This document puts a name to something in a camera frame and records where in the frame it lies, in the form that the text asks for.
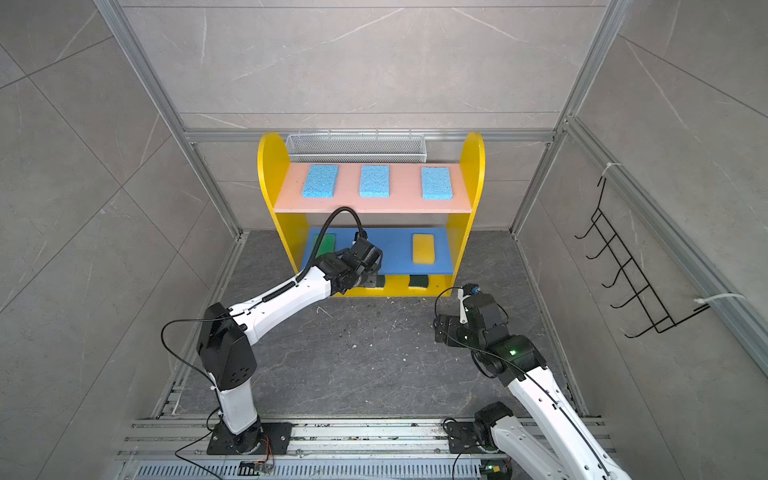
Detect bright green yellow sponge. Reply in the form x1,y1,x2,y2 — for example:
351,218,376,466
314,233,336,258

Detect large yellow sponge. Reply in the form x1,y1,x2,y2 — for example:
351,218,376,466
412,233,436,265

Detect light blue sponge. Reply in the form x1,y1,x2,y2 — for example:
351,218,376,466
421,167,453,200
359,165,390,198
302,164,338,198

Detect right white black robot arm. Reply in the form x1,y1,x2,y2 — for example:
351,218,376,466
433,284,629,479

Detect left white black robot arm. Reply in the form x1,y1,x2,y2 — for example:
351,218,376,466
197,237,383,441

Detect yellow shelf with coloured boards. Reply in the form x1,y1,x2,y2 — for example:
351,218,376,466
257,132,486,297

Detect left black corrugated cable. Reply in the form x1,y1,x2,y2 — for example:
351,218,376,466
296,206,368,283

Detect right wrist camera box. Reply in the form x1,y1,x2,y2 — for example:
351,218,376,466
461,283,480,297

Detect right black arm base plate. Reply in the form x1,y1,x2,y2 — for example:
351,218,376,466
441,418,498,454

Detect black wire hook rack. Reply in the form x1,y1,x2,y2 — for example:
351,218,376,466
574,177,710,339

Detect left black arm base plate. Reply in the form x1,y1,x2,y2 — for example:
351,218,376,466
206,421,293,456

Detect aluminium rail base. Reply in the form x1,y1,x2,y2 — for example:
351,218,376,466
116,417,544,479

